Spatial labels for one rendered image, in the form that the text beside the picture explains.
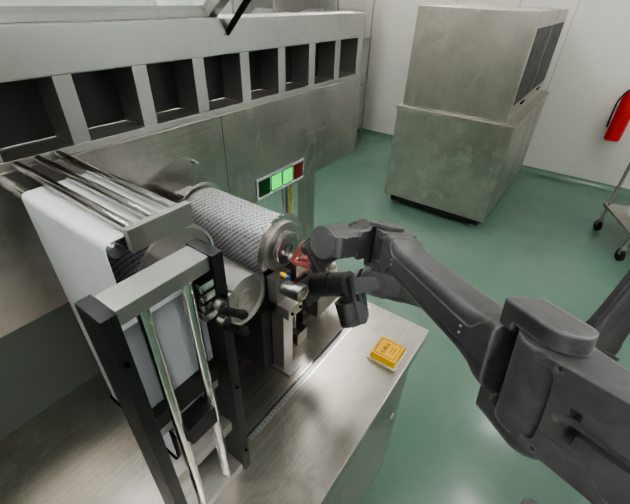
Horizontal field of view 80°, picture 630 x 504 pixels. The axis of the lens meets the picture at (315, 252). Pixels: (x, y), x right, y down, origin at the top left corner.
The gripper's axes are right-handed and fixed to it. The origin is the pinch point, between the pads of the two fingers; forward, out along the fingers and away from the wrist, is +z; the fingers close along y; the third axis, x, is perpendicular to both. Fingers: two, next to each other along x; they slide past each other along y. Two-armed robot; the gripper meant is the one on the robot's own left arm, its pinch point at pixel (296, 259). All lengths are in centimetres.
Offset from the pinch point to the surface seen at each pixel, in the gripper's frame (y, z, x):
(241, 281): -12.7, 3.5, 2.5
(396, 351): 16.7, 1.3, -37.1
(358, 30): 84, 1, 53
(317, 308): 10.8, 13.6, -17.2
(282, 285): -4.5, 3.1, -3.4
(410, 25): 456, 99, 123
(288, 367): -3.0, 19.3, -25.4
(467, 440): 71, 34, -126
